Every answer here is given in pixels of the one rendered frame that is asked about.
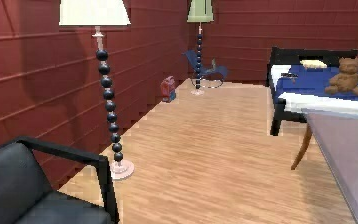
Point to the brown teddy bear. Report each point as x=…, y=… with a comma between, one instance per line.
x=348, y=78

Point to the black bed with blue blanket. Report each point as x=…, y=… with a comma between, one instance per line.
x=307, y=85

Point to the black armchair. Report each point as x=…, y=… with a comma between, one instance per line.
x=17, y=186

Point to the small black remote control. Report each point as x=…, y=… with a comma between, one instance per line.
x=289, y=75

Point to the red and blue backpack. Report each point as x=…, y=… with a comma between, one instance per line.
x=167, y=88

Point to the white shade beaded floor lamp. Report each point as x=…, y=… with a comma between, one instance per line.
x=108, y=94

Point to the grey table with wooden legs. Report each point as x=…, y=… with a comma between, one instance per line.
x=347, y=156

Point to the green shade beaded floor lamp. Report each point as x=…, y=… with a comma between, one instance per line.
x=200, y=13

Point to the blue lounge chair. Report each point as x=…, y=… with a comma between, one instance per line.
x=207, y=70

